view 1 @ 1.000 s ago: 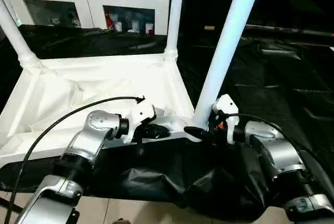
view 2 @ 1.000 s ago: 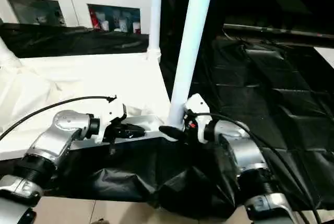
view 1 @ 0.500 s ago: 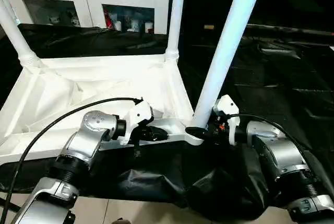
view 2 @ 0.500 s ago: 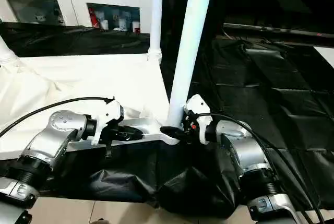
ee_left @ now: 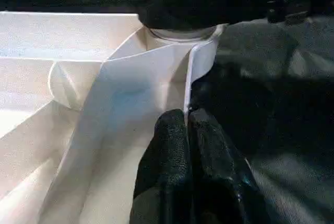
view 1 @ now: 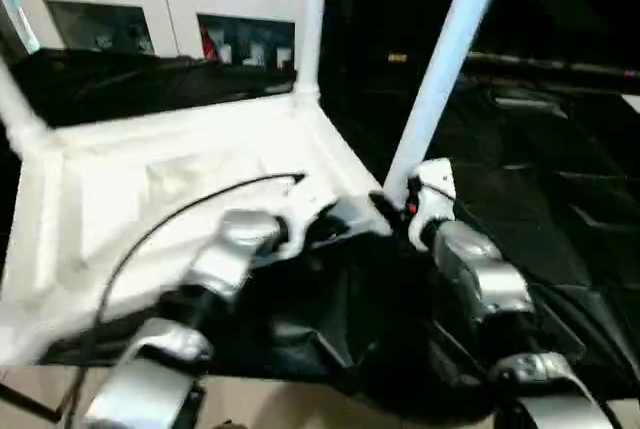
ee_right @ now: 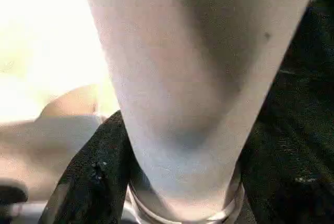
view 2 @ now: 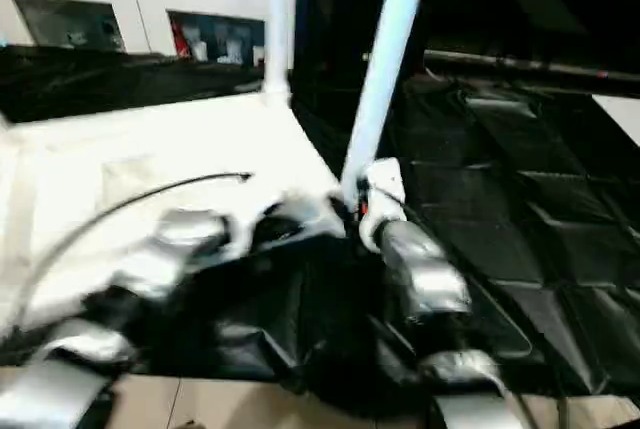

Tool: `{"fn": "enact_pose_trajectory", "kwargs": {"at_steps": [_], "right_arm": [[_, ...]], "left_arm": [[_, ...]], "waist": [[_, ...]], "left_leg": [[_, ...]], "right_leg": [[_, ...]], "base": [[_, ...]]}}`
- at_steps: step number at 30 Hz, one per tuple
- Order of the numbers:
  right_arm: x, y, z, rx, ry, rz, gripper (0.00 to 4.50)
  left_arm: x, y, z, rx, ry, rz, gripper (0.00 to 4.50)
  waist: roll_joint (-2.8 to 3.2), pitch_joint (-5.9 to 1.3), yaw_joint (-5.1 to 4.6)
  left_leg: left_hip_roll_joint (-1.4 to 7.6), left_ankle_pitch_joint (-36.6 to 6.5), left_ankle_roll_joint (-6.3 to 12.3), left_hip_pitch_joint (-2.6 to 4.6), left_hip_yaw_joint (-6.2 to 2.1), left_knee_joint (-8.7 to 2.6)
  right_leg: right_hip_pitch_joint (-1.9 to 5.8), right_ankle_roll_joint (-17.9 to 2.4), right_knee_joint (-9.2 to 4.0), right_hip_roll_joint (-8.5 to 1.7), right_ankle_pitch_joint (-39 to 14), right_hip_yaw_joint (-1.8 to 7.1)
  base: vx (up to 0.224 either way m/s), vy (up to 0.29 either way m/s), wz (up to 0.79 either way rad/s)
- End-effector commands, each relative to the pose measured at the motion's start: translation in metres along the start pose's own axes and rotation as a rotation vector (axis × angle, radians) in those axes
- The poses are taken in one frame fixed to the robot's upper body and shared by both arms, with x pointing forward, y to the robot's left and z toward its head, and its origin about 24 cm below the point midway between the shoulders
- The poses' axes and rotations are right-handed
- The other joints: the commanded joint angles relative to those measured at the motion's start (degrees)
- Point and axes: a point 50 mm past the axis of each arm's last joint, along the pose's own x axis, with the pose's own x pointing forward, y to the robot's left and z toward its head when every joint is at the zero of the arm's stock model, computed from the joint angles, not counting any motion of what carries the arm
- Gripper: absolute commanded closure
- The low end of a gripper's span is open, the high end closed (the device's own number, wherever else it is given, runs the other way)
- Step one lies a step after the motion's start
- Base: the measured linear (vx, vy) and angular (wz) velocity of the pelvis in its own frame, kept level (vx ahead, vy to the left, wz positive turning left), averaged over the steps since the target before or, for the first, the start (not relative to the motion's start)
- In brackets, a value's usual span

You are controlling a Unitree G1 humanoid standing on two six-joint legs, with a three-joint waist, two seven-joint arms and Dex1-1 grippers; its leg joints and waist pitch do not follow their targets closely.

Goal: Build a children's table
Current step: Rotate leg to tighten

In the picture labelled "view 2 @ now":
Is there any white plastic table top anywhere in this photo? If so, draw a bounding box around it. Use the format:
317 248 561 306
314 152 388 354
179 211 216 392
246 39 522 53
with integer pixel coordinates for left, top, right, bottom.
0 90 352 336

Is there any dark metal rail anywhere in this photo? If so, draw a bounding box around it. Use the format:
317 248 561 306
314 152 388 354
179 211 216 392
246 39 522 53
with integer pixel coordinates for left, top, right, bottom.
363 47 640 86

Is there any black left camera cable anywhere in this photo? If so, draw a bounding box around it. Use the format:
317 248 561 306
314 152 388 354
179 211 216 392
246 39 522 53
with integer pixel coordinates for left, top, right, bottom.
8 170 255 331

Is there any white plastic table leg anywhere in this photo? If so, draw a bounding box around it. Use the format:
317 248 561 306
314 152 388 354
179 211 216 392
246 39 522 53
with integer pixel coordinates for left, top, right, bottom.
261 0 295 101
338 0 437 201

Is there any black plastic mat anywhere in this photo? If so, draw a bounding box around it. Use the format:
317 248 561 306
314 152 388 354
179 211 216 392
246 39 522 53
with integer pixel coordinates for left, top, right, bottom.
0 43 640 425

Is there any white flat board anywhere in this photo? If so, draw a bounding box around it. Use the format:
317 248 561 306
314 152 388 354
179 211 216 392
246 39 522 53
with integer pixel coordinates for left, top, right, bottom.
591 92 640 149

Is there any red box in cabinet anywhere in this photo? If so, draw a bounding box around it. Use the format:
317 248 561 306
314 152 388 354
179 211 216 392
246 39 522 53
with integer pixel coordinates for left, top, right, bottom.
172 18 192 59

